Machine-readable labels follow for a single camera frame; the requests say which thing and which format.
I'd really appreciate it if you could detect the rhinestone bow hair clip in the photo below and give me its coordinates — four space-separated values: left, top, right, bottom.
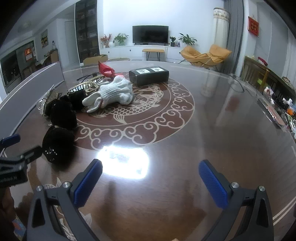
36 85 58 116

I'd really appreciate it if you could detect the white tv cabinet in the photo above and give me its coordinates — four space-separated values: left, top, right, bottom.
99 45 184 63

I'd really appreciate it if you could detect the red flower vase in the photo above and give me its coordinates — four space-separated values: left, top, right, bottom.
100 34 112 48

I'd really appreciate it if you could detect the yellow lounge chair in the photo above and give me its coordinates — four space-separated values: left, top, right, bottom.
180 44 232 70

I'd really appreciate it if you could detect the tall white air conditioner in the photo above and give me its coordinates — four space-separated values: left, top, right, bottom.
213 8 230 48

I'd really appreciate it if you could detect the white cardboard box tray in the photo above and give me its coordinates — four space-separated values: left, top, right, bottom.
1 62 64 137

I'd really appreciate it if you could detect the green potted plant right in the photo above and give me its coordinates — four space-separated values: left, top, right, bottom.
179 33 197 46

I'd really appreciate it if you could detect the person left hand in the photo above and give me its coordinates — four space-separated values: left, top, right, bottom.
1 187 18 240

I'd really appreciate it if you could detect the green potted plant left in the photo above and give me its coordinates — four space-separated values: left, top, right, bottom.
113 33 128 46

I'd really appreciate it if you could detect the black flat television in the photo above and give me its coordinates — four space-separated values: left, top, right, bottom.
132 25 169 45

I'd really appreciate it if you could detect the red snack packet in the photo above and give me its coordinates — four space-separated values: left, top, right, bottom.
98 62 116 78

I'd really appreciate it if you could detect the black fluffy hair clip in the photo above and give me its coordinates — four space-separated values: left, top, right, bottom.
42 126 75 168
45 95 77 132

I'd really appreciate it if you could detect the wooden side shelf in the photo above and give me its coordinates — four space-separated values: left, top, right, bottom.
240 56 295 103

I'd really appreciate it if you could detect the white knitted work glove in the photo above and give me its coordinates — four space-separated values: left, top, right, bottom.
82 75 133 113

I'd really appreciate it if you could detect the dark glass bookcase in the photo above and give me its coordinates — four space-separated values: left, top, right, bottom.
75 0 99 63

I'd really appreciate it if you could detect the brown cardboard box on floor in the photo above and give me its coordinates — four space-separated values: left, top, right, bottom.
83 54 108 66

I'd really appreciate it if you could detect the green potted plant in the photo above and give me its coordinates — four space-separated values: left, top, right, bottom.
179 33 197 46
113 33 128 46

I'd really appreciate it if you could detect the red wall decoration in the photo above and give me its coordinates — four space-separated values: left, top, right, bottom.
248 16 259 37

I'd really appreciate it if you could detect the black rectangular box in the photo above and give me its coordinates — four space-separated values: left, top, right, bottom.
128 66 169 87

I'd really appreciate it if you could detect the wooden bench stool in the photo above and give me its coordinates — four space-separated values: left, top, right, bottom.
141 49 165 62

